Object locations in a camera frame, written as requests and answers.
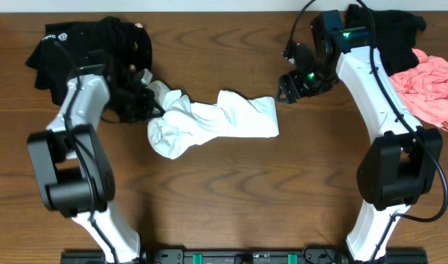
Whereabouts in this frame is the white t-shirt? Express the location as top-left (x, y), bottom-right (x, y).
top-left (142, 70), bottom-right (279, 160)

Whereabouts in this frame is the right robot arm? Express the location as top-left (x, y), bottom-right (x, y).
top-left (276, 28), bottom-right (443, 263)

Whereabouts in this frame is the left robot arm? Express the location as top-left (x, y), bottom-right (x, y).
top-left (27, 64), bottom-right (147, 263)

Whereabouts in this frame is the black jacket with gold buttons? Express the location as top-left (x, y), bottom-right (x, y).
top-left (25, 16), bottom-right (153, 106)

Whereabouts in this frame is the black crumpled garment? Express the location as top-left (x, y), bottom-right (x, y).
top-left (346, 4), bottom-right (427, 77)

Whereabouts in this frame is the pink crumpled garment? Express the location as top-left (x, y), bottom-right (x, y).
top-left (389, 48), bottom-right (448, 132)

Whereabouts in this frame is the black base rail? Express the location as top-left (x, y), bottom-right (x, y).
top-left (59, 246), bottom-right (429, 264)

